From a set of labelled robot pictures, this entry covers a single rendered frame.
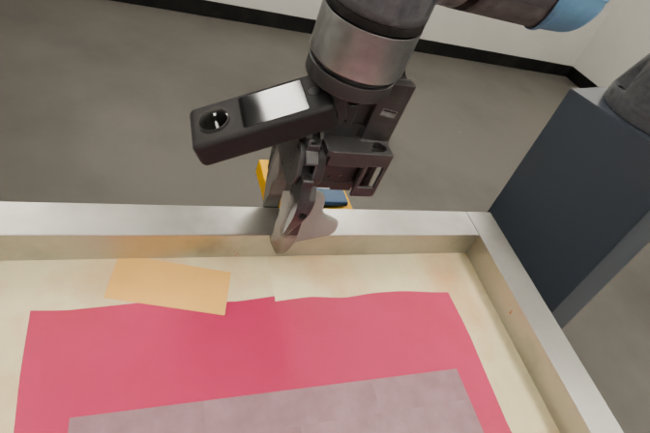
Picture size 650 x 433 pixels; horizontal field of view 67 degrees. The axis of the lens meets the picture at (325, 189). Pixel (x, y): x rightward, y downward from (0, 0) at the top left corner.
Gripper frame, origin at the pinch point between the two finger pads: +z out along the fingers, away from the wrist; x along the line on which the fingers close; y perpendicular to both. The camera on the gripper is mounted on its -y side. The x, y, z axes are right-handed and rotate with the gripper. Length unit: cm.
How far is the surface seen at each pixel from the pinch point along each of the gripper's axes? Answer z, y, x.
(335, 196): 10.7, 14.9, 14.5
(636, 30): 66, 379, 268
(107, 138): 119, -22, 147
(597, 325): 111, 180, 35
